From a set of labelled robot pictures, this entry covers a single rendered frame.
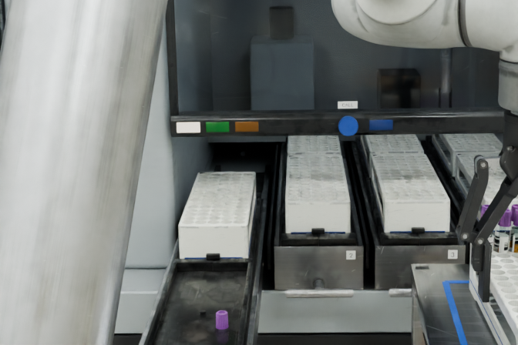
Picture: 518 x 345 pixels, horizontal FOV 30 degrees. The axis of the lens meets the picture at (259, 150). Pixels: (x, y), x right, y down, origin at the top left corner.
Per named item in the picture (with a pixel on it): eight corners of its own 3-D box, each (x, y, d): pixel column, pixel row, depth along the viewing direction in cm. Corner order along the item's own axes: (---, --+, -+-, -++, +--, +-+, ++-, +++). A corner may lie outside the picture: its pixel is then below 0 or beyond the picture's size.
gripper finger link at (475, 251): (485, 229, 111) (459, 229, 111) (482, 271, 112) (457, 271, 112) (482, 226, 113) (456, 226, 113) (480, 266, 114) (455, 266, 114)
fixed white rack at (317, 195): (287, 188, 178) (287, 155, 177) (341, 187, 178) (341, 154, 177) (285, 241, 150) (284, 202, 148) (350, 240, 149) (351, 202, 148)
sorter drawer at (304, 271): (280, 173, 214) (280, 133, 212) (343, 172, 214) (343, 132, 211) (273, 303, 144) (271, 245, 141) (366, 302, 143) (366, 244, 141)
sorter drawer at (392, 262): (350, 172, 214) (350, 132, 211) (412, 172, 213) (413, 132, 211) (375, 302, 143) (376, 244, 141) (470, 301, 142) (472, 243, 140)
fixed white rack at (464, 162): (454, 185, 177) (455, 153, 176) (509, 185, 177) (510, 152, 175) (484, 239, 148) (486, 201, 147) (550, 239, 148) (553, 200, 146)
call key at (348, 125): (338, 135, 148) (338, 115, 147) (358, 134, 148) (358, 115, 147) (338, 136, 147) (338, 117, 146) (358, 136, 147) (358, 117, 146)
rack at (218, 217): (199, 205, 168) (198, 172, 167) (257, 205, 168) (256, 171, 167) (179, 267, 140) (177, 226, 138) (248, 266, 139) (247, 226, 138)
